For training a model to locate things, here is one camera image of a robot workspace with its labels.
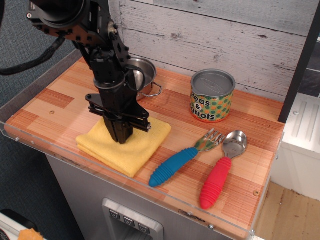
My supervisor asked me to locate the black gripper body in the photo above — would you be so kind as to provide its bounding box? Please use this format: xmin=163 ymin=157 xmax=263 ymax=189
xmin=85 ymin=83 xmax=151 ymax=132

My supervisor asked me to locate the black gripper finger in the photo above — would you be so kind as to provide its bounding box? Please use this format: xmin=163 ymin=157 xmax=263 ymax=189
xmin=103 ymin=116 xmax=119 ymax=143
xmin=115 ymin=121 xmax=133 ymax=144

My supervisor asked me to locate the yellow-orange towel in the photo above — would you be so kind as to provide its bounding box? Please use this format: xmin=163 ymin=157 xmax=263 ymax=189
xmin=75 ymin=117 xmax=172 ymax=178

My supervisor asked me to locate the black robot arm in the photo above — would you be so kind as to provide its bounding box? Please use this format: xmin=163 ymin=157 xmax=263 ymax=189
xmin=27 ymin=0 xmax=151 ymax=144

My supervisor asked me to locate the stainless steel pot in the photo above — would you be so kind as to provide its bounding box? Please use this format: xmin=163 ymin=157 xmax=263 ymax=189
xmin=127 ymin=56 xmax=163 ymax=101

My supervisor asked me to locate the grey toy cabinet front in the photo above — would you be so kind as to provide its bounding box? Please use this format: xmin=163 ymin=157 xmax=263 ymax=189
xmin=47 ymin=155 xmax=228 ymax=240

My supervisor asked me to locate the clear acrylic table guard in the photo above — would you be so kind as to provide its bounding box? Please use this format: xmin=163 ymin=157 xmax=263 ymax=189
xmin=0 ymin=52 xmax=284 ymax=240

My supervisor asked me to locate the silver dispenser button panel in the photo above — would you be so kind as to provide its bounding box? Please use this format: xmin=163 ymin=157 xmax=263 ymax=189
xmin=102 ymin=198 xmax=165 ymax=240

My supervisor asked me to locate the peas and carrots can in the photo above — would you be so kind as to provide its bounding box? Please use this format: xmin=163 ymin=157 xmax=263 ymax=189
xmin=190 ymin=69 xmax=236 ymax=123

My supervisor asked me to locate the black and orange corner object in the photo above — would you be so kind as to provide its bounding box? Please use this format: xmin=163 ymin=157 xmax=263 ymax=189
xmin=0 ymin=209 xmax=45 ymax=240

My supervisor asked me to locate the white toy sink unit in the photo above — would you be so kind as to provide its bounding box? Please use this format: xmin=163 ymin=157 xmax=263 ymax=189
xmin=271 ymin=93 xmax=320 ymax=200

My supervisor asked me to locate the blue handled fork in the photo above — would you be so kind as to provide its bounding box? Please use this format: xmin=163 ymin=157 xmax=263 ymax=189
xmin=148 ymin=128 xmax=226 ymax=187

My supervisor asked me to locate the red handled spoon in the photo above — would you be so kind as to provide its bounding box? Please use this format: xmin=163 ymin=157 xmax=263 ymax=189
xmin=199 ymin=130 xmax=247 ymax=210

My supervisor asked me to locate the black braided cable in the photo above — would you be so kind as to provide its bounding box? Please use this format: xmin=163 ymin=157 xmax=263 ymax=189
xmin=0 ymin=0 xmax=66 ymax=77

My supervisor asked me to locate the black right frame post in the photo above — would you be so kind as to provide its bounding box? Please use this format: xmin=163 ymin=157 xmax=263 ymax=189
xmin=278 ymin=3 xmax=320 ymax=124

